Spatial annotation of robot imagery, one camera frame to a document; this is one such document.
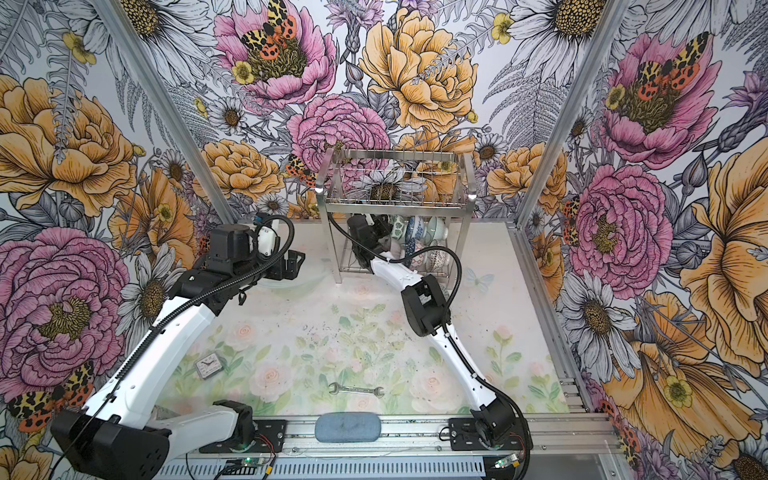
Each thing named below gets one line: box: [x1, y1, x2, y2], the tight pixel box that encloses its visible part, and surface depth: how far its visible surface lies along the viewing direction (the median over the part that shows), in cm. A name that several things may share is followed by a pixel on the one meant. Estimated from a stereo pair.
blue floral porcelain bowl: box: [405, 216, 426, 241], surface depth 107 cm
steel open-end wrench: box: [329, 382, 385, 399], surface depth 83 cm
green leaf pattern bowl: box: [389, 214, 408, 240], surface depth 107 cm
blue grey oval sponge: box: [315, 412, 382, 443], surface depth 75 cm
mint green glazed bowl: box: [426, 216, 448, 243], surface depth 108 cm
